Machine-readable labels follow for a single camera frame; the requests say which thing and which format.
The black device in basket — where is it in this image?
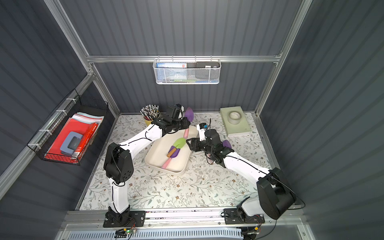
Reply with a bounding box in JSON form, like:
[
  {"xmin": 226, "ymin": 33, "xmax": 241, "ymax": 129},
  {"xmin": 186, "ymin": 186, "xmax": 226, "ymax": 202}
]
[{"xmin": 195, "ymin": 62, "xmax": 221, "ymax": 82}]

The yellow pencil cup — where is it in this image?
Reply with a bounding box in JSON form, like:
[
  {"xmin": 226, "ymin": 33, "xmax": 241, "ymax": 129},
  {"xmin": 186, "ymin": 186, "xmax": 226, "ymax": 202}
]
[{"xmin": 144, "ymin": 118, "xmax": 158, "ymax": 126}]

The grey blue hole punch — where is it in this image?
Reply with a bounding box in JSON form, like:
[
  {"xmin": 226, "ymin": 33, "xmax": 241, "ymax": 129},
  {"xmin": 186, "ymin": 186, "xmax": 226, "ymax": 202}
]
[{"xmin": 60, "ymin": 132, "xmax": 83, "ymax": 156}]

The black wire side basket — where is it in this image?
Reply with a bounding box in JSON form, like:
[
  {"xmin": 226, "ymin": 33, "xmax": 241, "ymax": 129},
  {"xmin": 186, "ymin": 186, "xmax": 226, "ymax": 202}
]
[{"xmin": 27, "ymin": 95, "xmax": 109, "ymax": 165}]

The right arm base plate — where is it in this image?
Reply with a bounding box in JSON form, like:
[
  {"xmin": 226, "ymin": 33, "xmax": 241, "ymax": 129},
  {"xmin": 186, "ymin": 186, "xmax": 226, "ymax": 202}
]
[{"xmin": 221, "ymin": 208, "xmax": 265, "ymax": 225}]

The small green circuit board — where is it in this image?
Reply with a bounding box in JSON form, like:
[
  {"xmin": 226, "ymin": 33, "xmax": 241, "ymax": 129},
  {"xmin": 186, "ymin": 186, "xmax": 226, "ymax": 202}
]
[{"xmin": 115, "ymin": 228, "xmax": 137, "ymax": 240}]

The red stapler box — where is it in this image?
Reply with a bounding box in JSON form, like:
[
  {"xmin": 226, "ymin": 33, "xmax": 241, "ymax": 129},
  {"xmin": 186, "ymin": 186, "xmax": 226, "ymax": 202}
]
[{"xmin": 72, "ymin": 123, "xmax": 99, "ymax": 161}]

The cream plastic storage tray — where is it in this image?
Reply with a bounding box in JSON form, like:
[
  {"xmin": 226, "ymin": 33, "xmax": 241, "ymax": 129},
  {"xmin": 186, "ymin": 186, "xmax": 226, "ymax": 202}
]
[{"xmin": 145, "ymin": 126, "xmax": 198, "ymax": 176}]

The bundle of pencils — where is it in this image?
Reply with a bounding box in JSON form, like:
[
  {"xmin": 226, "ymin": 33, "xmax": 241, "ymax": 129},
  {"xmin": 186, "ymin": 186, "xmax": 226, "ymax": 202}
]
[{"xmin": 140, "ymin": 105, "xmax": 160, "ymax": 121}]

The floral table mat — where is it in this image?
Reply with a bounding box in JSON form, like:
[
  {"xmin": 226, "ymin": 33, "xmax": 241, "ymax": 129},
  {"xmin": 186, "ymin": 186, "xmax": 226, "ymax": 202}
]
[{"xmin": 79, "ymin": 113, "xmax": 273, "ymax": 211}]

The white tape roll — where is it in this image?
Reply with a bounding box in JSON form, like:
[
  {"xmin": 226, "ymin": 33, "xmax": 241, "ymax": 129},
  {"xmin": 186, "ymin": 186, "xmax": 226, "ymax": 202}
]
[{"xmin": 228, "ymin": 111, "xmax": 242, "ymax": 125}]

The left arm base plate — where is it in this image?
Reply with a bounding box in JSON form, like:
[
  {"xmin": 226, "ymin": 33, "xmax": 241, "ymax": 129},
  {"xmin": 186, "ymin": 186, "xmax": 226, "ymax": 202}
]
[{"xmin": 103, "ymin": 210, "xmax": 146, "ymax": 228}]

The white wire wall basket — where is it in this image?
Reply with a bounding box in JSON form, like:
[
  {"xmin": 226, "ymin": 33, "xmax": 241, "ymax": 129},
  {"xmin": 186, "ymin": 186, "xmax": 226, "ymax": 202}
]
[{"xmin": 153, "ymin": 58, "xmax": 222, "ymax": 85}]

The purple pointed shovel pink handle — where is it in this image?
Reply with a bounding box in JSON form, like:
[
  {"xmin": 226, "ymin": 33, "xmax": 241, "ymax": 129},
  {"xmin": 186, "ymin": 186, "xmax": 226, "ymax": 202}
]
[{"xmin": 184, "ymin": 107, "xmax": 194, "ymax": 139}]

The blue box in basket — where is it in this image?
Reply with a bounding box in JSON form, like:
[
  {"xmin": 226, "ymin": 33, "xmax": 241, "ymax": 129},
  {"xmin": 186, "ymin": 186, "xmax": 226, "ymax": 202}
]
[{"xmin": 154, "ymin": 63, "xmax": 187, "ymax": 83}]

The white vented panel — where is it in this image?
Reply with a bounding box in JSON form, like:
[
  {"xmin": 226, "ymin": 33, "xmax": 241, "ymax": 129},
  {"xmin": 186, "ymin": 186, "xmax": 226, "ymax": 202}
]
[{"xmin": 68, "ymin": 228, "xmax": 243, "ymax": 240}]

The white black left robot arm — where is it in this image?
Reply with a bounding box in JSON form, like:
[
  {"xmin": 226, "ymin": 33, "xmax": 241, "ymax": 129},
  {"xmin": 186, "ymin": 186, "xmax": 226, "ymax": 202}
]
[{"xmin": 104, "ymin": 104, "xmax": 194, "ymax": 215}]

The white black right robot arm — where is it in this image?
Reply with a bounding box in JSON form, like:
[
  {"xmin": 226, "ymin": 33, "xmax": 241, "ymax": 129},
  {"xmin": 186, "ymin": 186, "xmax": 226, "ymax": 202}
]
[{"xmin": 187, "ymin": 130, "xmax": 298, "ymax": 220}]

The purple round shovel pink handle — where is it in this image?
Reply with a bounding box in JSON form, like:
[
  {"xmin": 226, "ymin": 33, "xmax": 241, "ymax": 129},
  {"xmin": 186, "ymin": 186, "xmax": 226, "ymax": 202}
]
[{"xmin": 161, "ymin": 146, "xmax": 180, "ymax": 169}]

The pale green box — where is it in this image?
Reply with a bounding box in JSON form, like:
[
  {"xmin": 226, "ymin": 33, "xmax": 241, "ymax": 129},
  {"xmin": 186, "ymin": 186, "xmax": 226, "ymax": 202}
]
[{"xmin": 220, "ymin": 106, "xmax": 252, "ymax": 137}]

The green shovel wooden handle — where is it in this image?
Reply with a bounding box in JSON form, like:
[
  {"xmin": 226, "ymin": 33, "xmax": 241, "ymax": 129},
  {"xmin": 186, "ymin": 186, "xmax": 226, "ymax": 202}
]
[{"xmin": 171, "ymin": 138, "xmax": 186, "ymax": 150}]

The red folder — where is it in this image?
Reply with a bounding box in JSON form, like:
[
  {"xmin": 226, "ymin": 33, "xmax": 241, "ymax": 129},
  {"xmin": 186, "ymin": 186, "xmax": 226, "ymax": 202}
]
[{"xmin": 47, "ymin": 118, "xmax": 90, "ymax": 155}]

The purple square shovel pink handle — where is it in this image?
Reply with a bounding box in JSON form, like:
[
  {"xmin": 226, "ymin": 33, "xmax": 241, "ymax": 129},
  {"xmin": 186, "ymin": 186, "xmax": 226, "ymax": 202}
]
[{"xmin": 222, "ymin": 140, "xmax": 232, "ymax": 149}]

